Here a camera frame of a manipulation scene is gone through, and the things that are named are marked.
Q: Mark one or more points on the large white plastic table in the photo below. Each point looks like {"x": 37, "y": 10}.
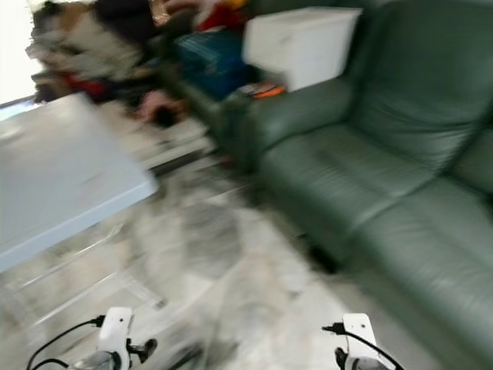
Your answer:
{"x": 62, "y": 177}

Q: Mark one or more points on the green leather sofa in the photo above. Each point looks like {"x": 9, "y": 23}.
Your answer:
{"x": 377, "y": 169}

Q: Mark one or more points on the white floor mattress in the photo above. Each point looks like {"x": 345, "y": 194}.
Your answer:
{"x": 189, "y": 142}

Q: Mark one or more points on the child in striped shirt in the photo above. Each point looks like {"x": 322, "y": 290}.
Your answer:
{"x": 162, "y": 109}

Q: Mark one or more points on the orange and black item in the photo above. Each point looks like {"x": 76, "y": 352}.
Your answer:
{"x": 263, "y": 90}

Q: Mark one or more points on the blue plastic basket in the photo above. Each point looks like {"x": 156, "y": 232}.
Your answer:
{"x": 212, "y": 63}

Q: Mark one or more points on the pile of clothes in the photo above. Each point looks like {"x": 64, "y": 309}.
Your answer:
{"x": 88, "y": 46}

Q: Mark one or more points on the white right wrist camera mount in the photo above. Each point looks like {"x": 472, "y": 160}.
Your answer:
{"x": 359, "y": 336}

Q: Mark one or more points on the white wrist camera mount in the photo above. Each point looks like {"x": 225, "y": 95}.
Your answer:
{"x": 359, "y": 336}
{"x": 115, "y": 330}

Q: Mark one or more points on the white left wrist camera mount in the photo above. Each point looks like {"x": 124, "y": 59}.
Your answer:
{"x": 115, "y": 330}

